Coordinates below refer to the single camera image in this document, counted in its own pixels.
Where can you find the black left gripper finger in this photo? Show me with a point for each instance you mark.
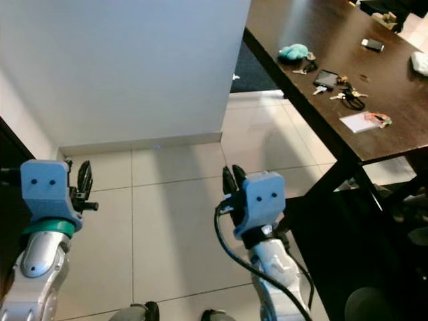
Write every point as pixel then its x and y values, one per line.
pixel 85 180

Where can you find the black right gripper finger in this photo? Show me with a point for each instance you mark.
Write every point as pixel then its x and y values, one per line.
pixel 228 184
pixel 239 179

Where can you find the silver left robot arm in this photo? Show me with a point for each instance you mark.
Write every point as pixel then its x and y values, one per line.
pixel 40 261

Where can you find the dark brown cabinet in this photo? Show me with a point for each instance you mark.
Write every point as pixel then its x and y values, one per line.
pixel 10 150

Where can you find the dark grey floor rug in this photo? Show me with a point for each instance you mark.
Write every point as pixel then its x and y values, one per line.
pixel 247 73

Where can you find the grey right robot foot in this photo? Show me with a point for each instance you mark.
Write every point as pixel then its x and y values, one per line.
pixel 224 316

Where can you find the grey robot foot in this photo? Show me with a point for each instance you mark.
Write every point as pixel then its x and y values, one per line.
pixel 130 314
pixel 224 316

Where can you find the grey left robot foot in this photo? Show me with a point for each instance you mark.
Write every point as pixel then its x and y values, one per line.
pixel 130 314

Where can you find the black floor mat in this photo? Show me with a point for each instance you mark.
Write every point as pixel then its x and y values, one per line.
pixel 374 267

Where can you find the dark wooden table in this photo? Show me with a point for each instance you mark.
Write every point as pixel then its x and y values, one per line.
pixel 388 80

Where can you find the small black silver device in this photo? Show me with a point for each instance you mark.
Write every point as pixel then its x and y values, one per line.
pixel 372 45

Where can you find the small tan object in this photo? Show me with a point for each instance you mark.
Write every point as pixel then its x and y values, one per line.
pixel 384 20

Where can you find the white plastic item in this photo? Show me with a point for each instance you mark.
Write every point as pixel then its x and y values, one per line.
pixel 421 63

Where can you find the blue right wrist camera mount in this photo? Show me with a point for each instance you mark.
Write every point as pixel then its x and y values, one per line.
pixel 264 197

